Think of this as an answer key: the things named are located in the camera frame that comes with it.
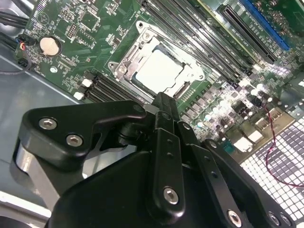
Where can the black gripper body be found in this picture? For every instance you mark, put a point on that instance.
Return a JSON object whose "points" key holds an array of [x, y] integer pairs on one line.
{"points": [[107, 202]]}

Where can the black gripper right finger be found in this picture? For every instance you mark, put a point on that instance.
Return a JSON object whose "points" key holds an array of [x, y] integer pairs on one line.
{"points": [[209, 166]]}

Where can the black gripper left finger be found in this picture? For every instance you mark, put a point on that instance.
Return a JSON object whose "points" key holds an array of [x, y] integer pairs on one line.
{"points": [[71, 118]]}

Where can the metal socket cover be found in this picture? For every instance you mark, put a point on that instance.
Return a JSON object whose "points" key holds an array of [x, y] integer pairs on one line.
{"points": [[140, 51]]}

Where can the silver CPU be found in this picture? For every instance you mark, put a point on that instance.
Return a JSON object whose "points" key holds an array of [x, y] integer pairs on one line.
{"points": [[159, 71]]}

